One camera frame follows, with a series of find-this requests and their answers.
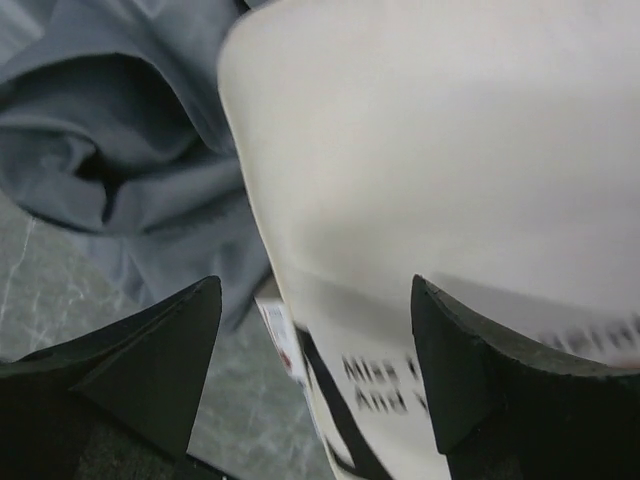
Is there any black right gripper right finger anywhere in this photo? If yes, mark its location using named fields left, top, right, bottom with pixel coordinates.
left=411, top=277, right=639, bottom=480

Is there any cream pillow with bear print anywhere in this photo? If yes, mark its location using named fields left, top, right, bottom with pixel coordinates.
left=218, top=1, right=639, bottom=479

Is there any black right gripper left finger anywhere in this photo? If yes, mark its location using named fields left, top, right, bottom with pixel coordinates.
left=1, top=277, right=221, bottom=479

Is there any grey pillowcase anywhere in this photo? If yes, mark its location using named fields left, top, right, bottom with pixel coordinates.
left=1, top=1, right=269, bottom=331

